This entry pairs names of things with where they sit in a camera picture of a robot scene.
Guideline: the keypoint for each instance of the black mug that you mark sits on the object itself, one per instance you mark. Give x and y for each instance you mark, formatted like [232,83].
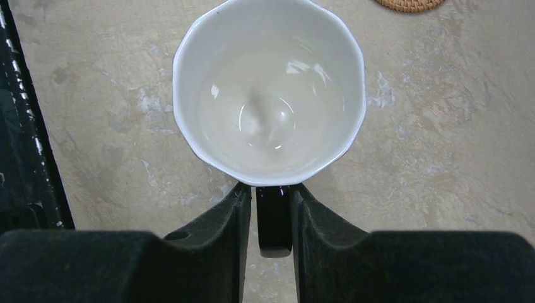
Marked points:
[269,93]

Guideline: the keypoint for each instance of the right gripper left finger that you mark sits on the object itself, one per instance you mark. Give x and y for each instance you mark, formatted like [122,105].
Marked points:
[203,261]

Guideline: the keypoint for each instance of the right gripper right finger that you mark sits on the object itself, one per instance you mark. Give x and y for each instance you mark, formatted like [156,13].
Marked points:
[336,261]

